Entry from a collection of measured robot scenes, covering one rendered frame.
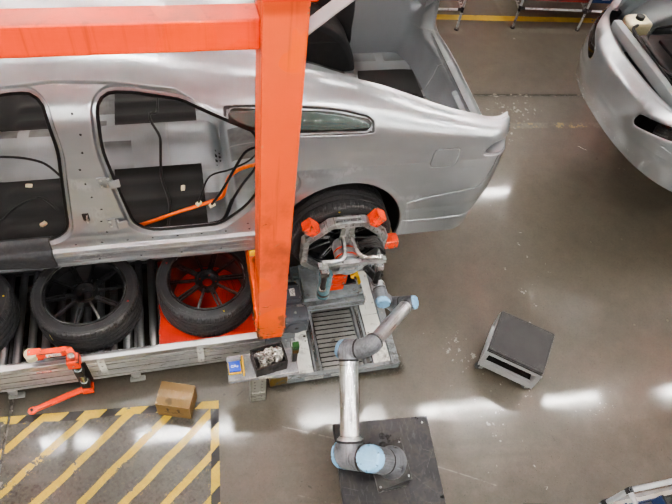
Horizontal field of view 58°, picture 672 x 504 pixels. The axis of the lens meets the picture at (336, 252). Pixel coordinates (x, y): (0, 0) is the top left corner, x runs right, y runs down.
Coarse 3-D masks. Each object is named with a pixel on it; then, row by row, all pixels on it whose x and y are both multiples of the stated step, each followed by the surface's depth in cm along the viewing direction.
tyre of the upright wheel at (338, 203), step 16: (320, 192) 373; (336, 192) 370; (352, 192) 372; (368, 192) 381; (304, 208) 373; (320, 208) 366; (336, 208) 365; (352, 208) 367; (368, 208) 371; (384, 208) 388; (384, 224) 387
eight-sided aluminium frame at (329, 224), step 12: (348, 216) 368; (360, 216) 369; (324, 228) 365; (336, 228) 365; (372, 228) 373; (384, 228) 384; (312, 240) 371; (384, 240) 387; (300, 252) 386; (372, 252) 403; (312, 264) 394
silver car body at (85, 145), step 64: (0, 0) 301; (64, 0) 306; (128, 0) 314; (192, 0) 328; (320, 0) 452; (384, 0) 463; (0, 64) 281; (64, 64) 287; (128, 64) 293; (192, 64) 301; (320, 64) 469; (384, 64) 493; (448, 64) 459; (0, 128) 419; (64, 128) 294; (128, 128) 414; (192, 128) 421; (320, 128) 323; (384, 128) 331; (448, 128) 342; (0, 192) 390; (64, 192) 323; (128, 192) 401; (192, 192) 407; (448, 192) 384; (64, 256) 359; (128, 256) 373
